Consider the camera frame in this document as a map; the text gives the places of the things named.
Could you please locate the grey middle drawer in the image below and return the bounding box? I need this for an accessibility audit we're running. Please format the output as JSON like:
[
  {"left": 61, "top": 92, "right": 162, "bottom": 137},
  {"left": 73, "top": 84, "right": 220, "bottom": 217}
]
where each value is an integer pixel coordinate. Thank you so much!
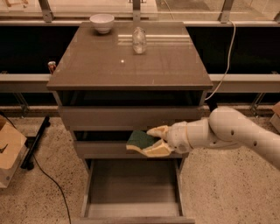
[{"left": 74, "top": 141, "right": 188, "bottom": 159}]

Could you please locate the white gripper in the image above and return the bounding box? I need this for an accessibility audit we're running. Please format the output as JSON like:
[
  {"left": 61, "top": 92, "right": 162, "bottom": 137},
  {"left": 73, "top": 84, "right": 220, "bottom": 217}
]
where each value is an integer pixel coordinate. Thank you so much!
[{"left": 144, "top": 122, "right": 192, "bottom": 158}]

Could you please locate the red soda can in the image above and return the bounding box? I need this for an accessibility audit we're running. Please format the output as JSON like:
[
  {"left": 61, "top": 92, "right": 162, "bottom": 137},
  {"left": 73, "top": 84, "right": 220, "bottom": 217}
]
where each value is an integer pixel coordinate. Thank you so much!
[{"left": 48, "top": 61, "right": 56, "bottom": 74}]

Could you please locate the clear glass jar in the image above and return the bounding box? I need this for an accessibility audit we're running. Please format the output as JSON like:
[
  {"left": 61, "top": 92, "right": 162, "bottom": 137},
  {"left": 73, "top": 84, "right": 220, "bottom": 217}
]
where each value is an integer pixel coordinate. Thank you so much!
[{"left": 132, "top": 27, "right": 147, "bottom": 54}]

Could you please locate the white ceramic bowl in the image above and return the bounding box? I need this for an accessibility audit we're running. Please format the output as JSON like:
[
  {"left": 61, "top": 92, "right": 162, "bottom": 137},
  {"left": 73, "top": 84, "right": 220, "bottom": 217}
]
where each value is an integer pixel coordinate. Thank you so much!
[{"left": 89, "top": 14, "right": 115, "bottom": 34}]

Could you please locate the grey open bottom drawer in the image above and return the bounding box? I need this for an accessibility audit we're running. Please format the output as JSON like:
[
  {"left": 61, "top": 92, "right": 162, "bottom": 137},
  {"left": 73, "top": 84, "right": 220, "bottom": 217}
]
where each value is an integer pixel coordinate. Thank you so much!
[{"left": 73, "top": 159, "right": 195, "bottom": 224}]

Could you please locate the black stand leg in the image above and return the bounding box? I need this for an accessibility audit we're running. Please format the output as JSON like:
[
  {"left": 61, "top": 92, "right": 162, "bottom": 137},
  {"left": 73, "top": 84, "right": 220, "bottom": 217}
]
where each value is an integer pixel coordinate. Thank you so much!
[{"left": 21, "top": 116, "right": 51, "bottom": 170}]

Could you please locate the white cable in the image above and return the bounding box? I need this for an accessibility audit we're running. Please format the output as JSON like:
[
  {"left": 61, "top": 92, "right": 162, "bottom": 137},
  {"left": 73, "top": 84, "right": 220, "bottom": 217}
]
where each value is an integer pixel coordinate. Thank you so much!
[{"left": 204, "top": 20, "right": 236, "bottom": 102}]

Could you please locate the cardboard box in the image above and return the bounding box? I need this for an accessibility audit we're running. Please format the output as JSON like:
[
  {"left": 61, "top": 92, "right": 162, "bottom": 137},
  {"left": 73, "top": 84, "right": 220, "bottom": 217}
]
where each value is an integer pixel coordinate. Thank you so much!
[
  {"left": 269, "top": 101, "right": 280, "bottom": 133},
  {"left": 0, "top": 115, "right": 26, "bottom": 188}
]

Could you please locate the black floor cable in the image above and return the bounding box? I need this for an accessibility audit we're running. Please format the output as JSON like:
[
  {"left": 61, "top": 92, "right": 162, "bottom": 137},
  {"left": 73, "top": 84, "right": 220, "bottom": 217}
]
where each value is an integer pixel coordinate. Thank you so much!
[{"left": 0, "top": 110, "right": 73, "bottom": 224}]

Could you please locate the grey top drawer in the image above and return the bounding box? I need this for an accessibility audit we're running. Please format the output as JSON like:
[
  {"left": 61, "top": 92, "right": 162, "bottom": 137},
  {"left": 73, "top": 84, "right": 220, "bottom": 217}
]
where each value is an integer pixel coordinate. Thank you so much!
[{"left": 59, "top": 106, "right": 203, "bottom": 130}]

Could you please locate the green and yellow sponge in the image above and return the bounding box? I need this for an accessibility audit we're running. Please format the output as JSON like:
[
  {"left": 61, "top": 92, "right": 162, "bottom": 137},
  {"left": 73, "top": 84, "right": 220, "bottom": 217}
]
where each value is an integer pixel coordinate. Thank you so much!
[{"left": 126, "top": 130, "right": 159, "bottom": 156}]

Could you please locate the cardboard box at right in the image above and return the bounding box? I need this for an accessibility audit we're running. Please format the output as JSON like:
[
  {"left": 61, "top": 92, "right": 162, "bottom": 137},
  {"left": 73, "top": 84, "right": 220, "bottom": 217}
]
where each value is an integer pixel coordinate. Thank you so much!
[{"left": 269, "top": 101, "right": 280, "bottom": 133}]

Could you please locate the grey drawer cabinet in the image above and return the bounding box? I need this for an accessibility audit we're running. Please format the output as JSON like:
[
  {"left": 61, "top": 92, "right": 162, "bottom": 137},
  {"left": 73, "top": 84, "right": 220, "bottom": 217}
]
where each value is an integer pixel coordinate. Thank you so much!
[{"left": 45, "top": 21, "right": 214, "bottom": 176}]

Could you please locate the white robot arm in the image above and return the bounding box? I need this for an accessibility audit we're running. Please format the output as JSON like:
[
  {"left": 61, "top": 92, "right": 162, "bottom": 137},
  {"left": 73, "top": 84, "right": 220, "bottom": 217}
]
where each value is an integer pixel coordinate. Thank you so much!
[{"left": 147, "top": 107, "right": 280, "bottom": 169}]

